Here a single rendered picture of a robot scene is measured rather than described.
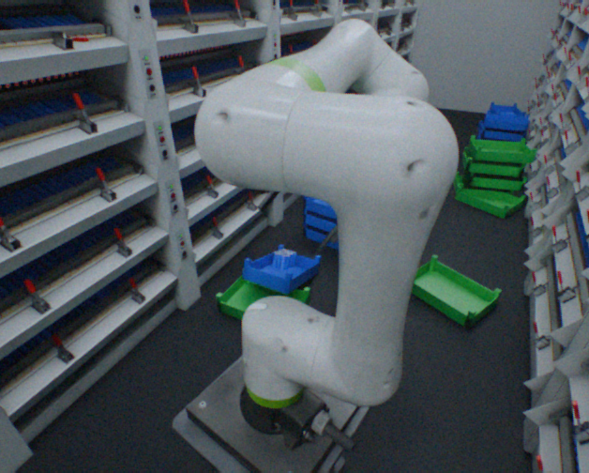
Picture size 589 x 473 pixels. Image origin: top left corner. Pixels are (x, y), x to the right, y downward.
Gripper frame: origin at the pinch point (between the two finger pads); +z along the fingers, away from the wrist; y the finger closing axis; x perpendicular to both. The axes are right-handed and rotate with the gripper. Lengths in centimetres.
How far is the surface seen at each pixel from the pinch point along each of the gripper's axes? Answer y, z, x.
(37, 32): -70, 1, -1
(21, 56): -64, 7, -4
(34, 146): -58, 20, 7
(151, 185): -49, 10, 39
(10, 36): -69, 5, -4
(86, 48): -65, -4, 6
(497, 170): 45, -120, 137
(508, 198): 61, -115, 145
